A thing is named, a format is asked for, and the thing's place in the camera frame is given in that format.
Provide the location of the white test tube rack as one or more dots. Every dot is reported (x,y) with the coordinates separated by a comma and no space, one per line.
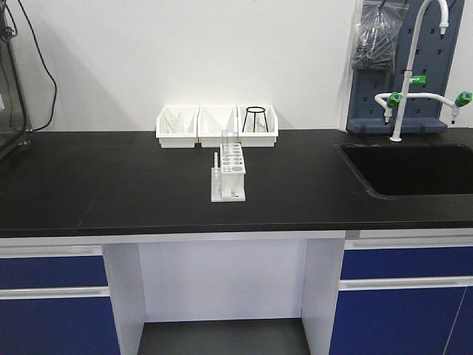
(227,174)

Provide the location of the clear glass test tube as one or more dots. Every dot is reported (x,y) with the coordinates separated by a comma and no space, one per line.
(225,139)

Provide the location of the blue pegboard drying rack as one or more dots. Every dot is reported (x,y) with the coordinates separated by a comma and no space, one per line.
(433,59)

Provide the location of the right white storage bin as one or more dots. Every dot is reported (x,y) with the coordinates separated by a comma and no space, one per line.
(258,139)

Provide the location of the white storage bin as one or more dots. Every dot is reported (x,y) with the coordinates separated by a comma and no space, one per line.
(258,139)
(212,120)
(188,138)

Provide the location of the middle white storage bin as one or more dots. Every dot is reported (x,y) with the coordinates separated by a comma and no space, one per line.
(212,120)

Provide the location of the black metal tripod stand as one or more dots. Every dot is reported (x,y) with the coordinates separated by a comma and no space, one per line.
(259,119)

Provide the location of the left white storage bin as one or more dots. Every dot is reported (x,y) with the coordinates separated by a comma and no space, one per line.
(188,138)

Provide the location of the clear glass beaker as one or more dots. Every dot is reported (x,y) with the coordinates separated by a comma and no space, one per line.
(175,123)

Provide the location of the black lab sink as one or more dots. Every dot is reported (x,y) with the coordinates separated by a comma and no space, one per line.
(397,170)

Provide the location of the white gooseneck lab faucet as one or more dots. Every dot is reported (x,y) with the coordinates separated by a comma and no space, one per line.
(394,99)

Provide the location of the clear plastic bag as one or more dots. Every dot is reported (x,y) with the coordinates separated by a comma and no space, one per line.
(377,33)

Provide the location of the right blue cabinet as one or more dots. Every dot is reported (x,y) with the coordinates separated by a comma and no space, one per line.
(404,301)

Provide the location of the blue cabinet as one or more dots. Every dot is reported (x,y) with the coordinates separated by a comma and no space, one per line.
(56,300)
(404,301)

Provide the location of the left blue cabinet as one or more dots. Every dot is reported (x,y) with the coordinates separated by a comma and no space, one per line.
(56,300)

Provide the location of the metal appliance at left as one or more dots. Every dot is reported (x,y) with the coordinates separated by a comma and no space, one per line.
(15,120)

